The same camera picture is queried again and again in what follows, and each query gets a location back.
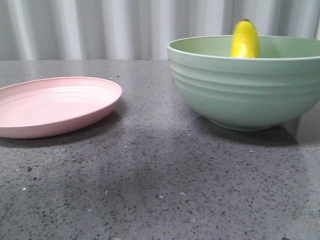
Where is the yellow banana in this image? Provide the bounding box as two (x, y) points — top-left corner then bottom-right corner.
(230, 19), (260, 58)

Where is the green ribbed bowl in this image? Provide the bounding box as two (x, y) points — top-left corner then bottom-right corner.
(167, 35), (320, 131)

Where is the pink plate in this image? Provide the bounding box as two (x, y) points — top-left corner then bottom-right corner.
(0, 76), (122, 139)

